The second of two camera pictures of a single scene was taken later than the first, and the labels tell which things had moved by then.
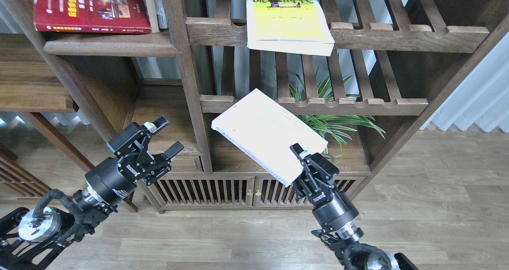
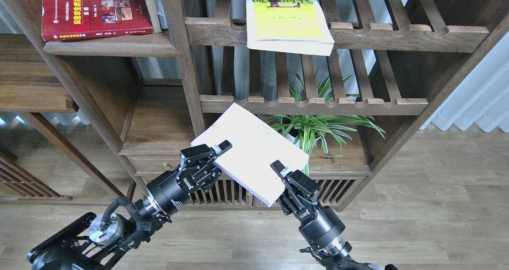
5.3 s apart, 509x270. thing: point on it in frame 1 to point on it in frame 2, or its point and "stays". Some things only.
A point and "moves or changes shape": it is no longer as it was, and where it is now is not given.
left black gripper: [110, 181] to [168, 193]
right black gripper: [333, 210] to [319, 226]
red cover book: [91, 8] moves or changes shape
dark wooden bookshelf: [402, 53] stays
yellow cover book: [286, 19] stays
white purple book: [264, 130] to [247, 163]
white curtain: [482, 97] stays
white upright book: [160, 8] stays
